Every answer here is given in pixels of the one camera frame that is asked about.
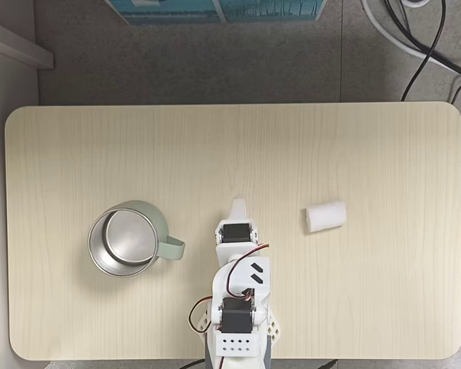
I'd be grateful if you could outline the red black white servo wire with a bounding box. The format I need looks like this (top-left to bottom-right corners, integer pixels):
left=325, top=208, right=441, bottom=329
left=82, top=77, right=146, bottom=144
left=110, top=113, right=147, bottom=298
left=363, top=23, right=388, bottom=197
left=187, top=296, right=214, bottom=334
left=226, top=242, right=270, bottom=299

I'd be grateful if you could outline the white shelf ledge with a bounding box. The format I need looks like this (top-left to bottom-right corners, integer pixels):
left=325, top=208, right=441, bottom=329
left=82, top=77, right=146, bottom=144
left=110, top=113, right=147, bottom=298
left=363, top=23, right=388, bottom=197
left=0, top=17, right=55, bottom=71

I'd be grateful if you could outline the white hose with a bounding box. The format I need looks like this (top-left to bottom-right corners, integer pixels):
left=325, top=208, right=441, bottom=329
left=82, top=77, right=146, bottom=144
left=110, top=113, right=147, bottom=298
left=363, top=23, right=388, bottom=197
left=360, top=0, right=461, bottom=74

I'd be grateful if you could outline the white gauze dressing roll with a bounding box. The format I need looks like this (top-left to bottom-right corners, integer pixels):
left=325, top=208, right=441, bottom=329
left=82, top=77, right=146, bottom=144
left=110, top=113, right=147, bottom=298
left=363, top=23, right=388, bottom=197
left=304, top=198, right=348, bottom=234

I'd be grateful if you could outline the green mug steel interior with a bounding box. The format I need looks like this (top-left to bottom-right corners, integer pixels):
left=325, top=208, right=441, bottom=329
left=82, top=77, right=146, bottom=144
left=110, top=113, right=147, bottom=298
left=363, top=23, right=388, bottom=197
left=87, top=199, right=187, bottom=278

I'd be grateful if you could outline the blue printed box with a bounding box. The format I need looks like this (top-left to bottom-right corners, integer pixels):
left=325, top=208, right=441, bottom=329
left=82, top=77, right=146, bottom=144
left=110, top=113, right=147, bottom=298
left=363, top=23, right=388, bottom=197
left=105, top=0, right=227, bottom=25
left=214, top=0, right=327, bottom=23

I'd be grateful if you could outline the long black floor cable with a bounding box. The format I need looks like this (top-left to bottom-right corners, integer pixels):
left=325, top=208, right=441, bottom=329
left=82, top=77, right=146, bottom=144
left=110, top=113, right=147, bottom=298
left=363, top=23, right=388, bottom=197
left=401, top=0, right=446, bottom=102

